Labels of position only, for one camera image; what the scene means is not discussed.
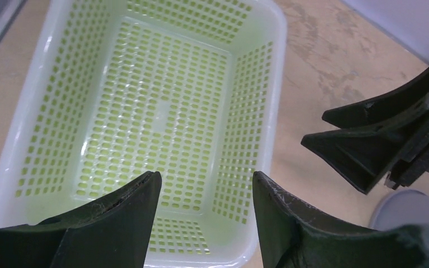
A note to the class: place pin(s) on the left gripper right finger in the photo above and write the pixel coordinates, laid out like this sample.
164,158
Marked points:
293,233

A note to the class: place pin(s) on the grey plastic bucket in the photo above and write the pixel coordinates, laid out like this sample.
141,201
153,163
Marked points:
400,208

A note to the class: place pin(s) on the white perforated tray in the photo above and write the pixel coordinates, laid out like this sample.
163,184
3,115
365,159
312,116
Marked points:
189,89

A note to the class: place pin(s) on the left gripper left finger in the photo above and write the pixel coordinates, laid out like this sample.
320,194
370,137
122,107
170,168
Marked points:
111,231

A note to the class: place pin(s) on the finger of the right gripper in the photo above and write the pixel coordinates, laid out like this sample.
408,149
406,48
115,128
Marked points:
381,107
362,152

